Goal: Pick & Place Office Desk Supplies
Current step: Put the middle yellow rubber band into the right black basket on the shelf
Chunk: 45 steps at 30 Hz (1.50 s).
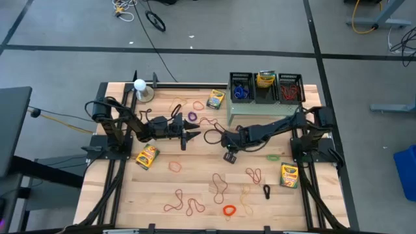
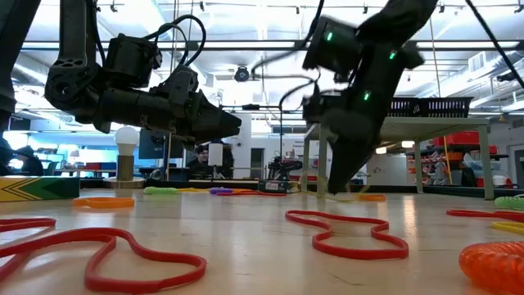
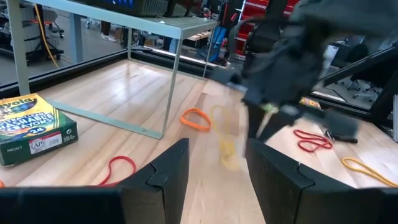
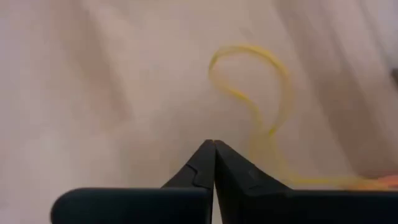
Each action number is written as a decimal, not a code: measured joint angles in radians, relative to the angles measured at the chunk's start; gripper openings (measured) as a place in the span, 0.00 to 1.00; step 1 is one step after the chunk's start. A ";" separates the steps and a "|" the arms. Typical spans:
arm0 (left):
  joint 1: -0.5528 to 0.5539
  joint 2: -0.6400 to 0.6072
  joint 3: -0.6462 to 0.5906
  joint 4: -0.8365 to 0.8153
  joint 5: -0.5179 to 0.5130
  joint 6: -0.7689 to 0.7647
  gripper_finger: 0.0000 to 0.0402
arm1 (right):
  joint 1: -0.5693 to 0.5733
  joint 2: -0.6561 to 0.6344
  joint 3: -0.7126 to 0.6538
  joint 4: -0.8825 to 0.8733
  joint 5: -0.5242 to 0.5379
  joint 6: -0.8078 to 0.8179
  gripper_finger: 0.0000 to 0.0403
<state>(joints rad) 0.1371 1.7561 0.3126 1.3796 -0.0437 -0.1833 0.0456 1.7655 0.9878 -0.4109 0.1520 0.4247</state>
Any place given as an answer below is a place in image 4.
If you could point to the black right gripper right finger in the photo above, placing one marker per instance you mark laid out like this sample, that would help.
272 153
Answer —
236 180

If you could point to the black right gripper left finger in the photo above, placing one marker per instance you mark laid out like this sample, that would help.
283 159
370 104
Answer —
199 171

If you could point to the yellow rubber band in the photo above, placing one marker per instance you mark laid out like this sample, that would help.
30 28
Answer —
248 48

